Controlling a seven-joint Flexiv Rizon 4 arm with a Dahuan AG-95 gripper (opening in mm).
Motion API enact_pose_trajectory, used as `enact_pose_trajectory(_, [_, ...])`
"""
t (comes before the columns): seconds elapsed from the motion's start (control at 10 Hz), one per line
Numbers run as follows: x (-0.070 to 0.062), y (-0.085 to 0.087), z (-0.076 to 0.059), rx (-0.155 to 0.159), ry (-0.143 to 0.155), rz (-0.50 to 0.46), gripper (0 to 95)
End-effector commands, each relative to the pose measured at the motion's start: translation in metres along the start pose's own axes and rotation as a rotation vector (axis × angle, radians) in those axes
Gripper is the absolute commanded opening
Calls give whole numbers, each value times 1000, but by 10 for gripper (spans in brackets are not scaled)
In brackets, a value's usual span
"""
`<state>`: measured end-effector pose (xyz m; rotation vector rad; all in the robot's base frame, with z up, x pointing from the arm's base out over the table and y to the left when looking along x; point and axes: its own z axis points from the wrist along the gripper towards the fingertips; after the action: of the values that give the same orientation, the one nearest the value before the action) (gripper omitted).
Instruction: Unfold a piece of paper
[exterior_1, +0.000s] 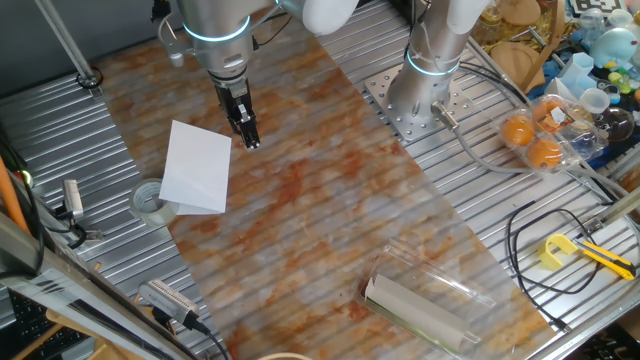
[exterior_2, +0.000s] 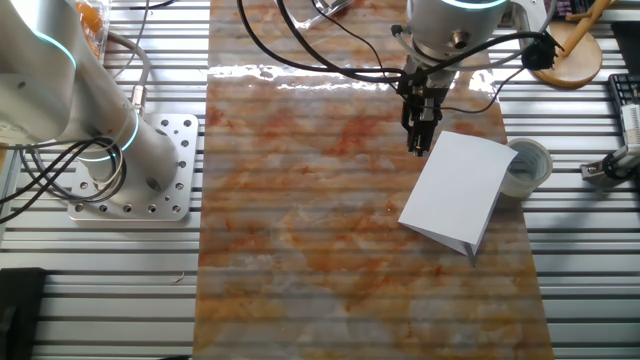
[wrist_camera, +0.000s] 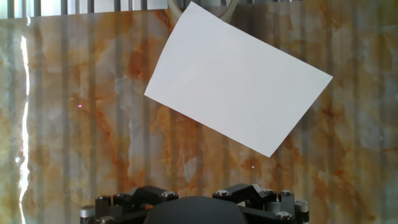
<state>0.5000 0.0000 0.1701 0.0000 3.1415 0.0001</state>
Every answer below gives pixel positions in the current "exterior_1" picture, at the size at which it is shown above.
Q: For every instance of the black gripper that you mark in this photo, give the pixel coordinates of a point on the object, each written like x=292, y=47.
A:
x=234, y=100

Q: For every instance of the white paper sheet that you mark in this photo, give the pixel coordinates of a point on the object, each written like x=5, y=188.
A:
x=197, y=165

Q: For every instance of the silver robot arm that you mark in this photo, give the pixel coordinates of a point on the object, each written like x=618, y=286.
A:
x=220, y=45

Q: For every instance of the orange marbled table mat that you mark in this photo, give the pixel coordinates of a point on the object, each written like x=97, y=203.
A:
x=325, y=210

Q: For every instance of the clear tape roll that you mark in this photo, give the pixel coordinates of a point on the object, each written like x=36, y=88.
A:
x=150, y=220

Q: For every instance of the metal tripod pole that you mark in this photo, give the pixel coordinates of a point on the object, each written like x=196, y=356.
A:
x=65, y=42

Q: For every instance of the beige round rim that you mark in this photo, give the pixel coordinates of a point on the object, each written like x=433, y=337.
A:
x=285, y=356

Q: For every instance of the clear plastic box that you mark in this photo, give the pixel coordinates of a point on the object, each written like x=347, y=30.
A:
x=435, y=280

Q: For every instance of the orange pole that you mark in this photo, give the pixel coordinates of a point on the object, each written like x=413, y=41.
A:
x=10, y=195

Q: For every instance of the grey metal beam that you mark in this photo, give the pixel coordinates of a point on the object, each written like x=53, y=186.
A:
x=65, y=295

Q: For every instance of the glass jar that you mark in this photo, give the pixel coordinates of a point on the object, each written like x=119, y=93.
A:
x=487, y=25

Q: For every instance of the orange egg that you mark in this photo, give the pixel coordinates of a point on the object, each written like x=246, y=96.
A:
x=517, y=131
x=544, y=154
x=544, y=111

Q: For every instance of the black keyboard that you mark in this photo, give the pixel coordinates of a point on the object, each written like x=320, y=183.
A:
x=30, y=325

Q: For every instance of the yellow plastic hook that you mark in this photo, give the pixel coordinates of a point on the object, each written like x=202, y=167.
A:
x=547, y=257

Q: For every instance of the oranges in plastic tray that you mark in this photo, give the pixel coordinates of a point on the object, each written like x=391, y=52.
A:
x=575, y=145

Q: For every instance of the pale blue hexagonal cup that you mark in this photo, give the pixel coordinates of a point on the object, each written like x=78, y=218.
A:
x=577, y=70

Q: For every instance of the white plastic cup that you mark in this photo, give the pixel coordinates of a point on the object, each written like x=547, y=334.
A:
x=595, y=100

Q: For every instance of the clear plastic bottle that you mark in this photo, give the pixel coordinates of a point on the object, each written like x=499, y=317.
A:
x=592, y=21

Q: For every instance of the dark glass bowl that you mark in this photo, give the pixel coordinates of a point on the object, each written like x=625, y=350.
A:
x=616, y=125

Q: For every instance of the black white marker card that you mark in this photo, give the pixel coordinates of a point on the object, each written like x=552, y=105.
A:
x=597, y=6

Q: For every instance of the green yellow toy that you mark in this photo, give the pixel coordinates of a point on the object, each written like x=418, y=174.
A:
x=620, y=82

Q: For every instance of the blue whale toy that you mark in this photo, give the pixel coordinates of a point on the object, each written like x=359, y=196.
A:
x=615, y=47

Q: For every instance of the aluminium profile bar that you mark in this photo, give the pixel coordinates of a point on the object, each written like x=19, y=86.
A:
x=620, y=207

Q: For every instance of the yellow utility knife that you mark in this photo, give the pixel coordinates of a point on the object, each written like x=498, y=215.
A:
x=607, y=259

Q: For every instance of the black printed sign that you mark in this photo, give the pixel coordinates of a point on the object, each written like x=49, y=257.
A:
x=610, y=345

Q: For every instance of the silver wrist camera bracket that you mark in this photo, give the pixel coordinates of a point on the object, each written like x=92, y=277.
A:
x=176, y=59

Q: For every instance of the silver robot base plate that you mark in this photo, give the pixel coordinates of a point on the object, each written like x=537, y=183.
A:
x=376, y=90

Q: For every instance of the silver camera on mount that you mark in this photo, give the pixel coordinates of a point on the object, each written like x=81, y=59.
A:
x=73, y=197

